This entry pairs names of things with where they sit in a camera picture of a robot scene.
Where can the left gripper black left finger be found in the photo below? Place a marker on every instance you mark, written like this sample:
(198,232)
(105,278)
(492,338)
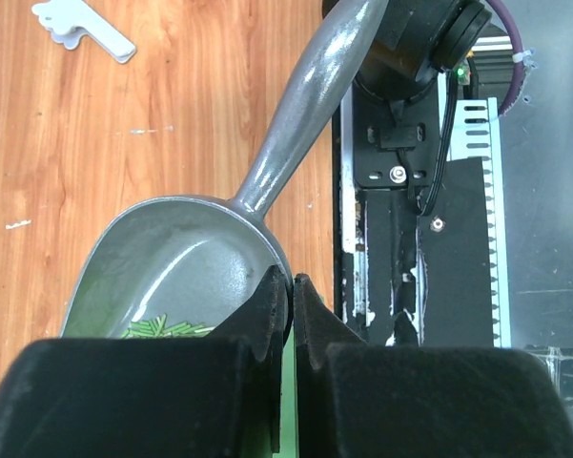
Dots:
(216,396)

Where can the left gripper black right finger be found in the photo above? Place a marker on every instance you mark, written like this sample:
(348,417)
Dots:
(360,400)

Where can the green cat litter bag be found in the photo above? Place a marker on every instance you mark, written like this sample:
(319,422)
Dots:
(288,414)

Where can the grey metal scoop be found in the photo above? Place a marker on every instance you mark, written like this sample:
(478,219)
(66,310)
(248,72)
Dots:
(197,259)

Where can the white plastic bag clip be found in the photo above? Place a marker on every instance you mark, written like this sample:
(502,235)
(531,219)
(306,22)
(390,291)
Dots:
(69,21)

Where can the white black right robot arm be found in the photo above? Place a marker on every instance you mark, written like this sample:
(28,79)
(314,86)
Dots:
(416,41)

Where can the green cat litter pellets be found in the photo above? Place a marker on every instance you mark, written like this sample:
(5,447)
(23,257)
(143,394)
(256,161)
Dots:
(157,328)

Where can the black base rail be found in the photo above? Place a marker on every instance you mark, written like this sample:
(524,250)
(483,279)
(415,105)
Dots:
(407,221)

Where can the grey slotted cable duct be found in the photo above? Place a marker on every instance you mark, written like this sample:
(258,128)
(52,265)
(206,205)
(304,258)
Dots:
(477,136)

